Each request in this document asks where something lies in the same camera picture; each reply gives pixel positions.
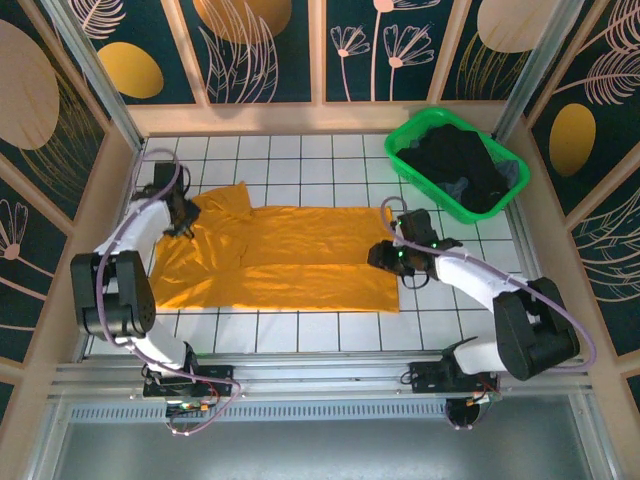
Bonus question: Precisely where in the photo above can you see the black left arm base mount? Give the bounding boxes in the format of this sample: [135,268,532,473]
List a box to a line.
[143,363,236,399]

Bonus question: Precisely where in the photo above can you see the blue-grey garment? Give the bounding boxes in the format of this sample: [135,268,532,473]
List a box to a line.
[492,158,521,189]

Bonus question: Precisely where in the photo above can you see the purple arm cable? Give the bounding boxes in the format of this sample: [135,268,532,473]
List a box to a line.
[379,196,598,432]
[97,148,245,437]

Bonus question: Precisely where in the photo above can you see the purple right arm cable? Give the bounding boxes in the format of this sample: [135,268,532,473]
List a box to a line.
[379,196,598,432]

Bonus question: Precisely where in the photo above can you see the aluminium frame post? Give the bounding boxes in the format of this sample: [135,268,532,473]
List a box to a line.
[492,0,579,141]
[42,0,147,151]

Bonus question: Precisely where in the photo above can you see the orange t-shirt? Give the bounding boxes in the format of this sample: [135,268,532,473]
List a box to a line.
[148,182,401,314]

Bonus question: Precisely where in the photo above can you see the green plastic basket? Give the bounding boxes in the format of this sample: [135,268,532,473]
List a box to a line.
[383,107,531,225]

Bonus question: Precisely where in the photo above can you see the dark clothes pile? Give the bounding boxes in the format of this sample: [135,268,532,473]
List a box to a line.
[399,123,512,215]

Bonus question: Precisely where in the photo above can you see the slotted metal grille strip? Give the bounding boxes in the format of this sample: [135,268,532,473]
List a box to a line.
[68,403,451,422]

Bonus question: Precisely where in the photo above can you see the small circuit board with wires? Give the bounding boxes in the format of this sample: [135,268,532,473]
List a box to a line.
[166,398,225,416]
[464,384,503,407]

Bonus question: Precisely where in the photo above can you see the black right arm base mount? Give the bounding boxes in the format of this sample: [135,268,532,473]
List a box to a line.
[402,359,501,397]

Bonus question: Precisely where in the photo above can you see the grey metal sheet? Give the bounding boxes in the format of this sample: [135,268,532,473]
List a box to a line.
[49,418,606,480]

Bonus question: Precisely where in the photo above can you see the aluminium mounting rail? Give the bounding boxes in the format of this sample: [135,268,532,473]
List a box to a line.
[47,349,599,401]

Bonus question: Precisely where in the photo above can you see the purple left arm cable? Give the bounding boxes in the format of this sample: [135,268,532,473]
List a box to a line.
[97,148,245,437]

